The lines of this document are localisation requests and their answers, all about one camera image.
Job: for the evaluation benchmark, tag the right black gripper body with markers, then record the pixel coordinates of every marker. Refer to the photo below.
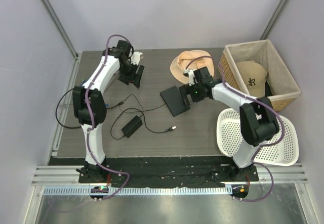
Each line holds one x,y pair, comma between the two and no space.
195,92

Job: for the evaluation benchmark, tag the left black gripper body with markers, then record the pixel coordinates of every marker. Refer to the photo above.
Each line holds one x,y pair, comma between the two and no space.
127,71

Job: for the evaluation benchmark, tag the black network switch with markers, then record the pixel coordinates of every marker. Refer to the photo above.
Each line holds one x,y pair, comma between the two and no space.
174,101

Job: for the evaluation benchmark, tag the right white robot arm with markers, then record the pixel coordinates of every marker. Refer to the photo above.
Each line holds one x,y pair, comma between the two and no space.
258,120

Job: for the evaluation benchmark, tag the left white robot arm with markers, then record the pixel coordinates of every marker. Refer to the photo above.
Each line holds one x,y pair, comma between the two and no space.
88,102

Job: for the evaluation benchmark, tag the peach bucket hat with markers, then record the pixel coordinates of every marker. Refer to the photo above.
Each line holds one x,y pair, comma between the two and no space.
179,64

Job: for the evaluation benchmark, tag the black power adapter brick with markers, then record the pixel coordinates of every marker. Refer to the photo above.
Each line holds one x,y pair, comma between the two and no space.
132,126

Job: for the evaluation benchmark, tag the beige baseball cap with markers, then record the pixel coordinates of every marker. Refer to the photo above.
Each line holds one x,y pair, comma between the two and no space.
254,77

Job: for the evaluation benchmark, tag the wicker basket with liner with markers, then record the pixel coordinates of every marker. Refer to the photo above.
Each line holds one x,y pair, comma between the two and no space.
280,88

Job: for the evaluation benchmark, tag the white perforated plastic basket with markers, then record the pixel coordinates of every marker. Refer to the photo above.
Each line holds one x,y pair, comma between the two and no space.
229,138

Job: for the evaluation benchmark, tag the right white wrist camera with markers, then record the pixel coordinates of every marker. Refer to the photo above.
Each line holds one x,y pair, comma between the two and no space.
189,73

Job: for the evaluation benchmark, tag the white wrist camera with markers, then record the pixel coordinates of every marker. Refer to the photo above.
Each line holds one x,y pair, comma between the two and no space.
189,73
136,57

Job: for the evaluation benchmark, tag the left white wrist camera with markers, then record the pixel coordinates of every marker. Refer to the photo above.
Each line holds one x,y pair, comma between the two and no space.
136,57

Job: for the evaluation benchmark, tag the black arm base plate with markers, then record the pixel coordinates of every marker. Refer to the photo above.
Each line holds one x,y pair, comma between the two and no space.
168,172

